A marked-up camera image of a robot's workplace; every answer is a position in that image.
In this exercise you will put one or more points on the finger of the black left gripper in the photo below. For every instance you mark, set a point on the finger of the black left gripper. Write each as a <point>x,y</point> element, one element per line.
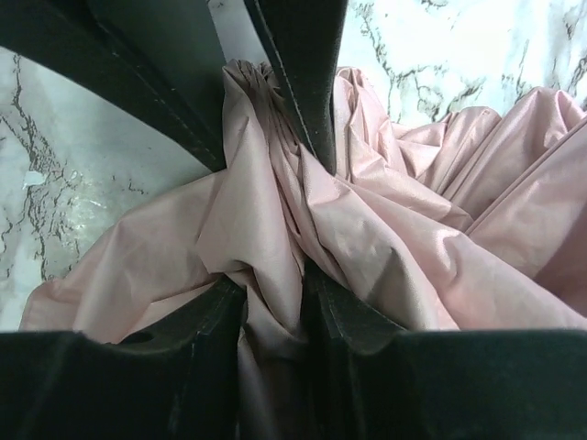
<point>160,61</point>
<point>302,39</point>

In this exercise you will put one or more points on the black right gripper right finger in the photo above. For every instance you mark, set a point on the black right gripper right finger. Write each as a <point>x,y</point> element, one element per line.
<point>373,379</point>

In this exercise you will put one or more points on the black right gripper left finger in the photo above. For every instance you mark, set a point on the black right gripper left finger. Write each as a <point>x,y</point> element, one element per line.
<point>175,379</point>

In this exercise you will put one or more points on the pink folding umbrella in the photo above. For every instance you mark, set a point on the pink folding umbrella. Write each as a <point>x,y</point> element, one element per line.
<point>475,222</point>

